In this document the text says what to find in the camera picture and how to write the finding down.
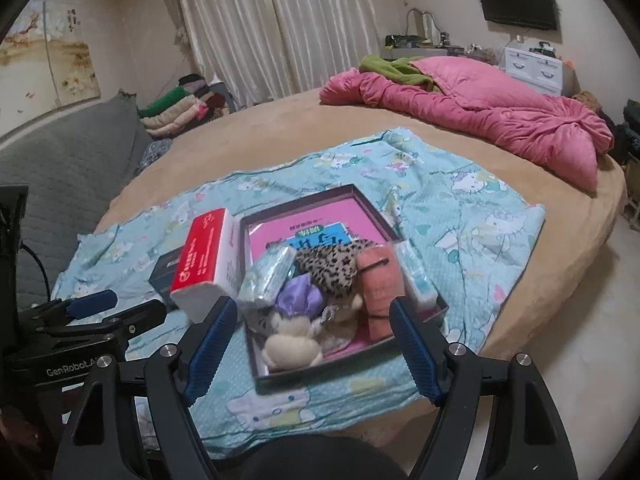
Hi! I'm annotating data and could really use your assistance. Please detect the light blue tissue pack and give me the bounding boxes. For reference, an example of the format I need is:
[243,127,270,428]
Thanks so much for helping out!
[394,240,438,312]

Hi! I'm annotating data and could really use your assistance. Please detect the pink cloth pack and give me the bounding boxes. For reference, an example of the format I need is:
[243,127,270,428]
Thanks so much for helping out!
[356,244,405,342]

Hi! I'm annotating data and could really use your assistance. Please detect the beige plush bunny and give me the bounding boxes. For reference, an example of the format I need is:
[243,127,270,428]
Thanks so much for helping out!
[317,292,363,356]

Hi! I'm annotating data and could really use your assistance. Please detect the cream plush purple dress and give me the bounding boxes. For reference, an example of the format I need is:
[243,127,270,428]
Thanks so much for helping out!
[262,273,324,372]

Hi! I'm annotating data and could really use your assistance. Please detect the green floral tissue pack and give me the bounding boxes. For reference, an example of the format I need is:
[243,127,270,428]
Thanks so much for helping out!
[238,243,296,312]

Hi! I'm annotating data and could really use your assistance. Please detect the leopard print scrunchie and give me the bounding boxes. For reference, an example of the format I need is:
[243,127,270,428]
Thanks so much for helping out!
[294,240,378,300]

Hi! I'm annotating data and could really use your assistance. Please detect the red tissue box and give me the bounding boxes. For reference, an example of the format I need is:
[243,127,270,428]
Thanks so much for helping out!
[170,208,242,323]

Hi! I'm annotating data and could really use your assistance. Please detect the purple tray box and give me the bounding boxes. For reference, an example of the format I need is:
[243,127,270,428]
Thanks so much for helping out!
[240,184,446,385]

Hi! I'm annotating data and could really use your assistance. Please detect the Hello Kitty blue bedsheet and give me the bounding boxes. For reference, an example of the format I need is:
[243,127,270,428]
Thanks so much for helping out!
[53,128,544,458]

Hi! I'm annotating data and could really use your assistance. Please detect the grey quilted sofa cover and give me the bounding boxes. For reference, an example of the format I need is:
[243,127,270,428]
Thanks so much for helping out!
[1,91,151,310]

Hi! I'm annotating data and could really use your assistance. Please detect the stack of folded clothes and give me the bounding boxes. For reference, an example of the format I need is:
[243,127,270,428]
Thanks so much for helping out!
[138,73,236,140]

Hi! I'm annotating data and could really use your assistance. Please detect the pink quilt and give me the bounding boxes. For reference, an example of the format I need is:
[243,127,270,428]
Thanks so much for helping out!
[320,56,614,192]

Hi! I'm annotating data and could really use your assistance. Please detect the green garment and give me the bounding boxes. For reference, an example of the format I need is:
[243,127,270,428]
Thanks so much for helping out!
[359,54,440,92]

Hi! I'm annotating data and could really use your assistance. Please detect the dark clothes on chair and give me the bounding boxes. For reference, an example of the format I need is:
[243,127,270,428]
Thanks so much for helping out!
[611,100,640,166]

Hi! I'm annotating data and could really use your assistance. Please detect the white drawer cabinet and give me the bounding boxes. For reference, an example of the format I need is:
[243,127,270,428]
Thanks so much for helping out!
[503,47,577,96]

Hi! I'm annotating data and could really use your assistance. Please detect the white curtains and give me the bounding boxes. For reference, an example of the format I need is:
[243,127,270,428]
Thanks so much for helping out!
[178,0,378,106]

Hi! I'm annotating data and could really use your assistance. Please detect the black cable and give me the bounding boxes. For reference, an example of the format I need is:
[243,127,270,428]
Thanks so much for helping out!
[19,242,54,304]

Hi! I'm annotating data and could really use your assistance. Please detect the wall painting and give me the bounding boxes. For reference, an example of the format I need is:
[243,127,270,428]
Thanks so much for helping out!
[0,0,101,134]

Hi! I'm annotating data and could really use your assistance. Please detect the black wall television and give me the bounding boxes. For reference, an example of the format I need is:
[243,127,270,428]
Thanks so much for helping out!
[480,0,559,30]

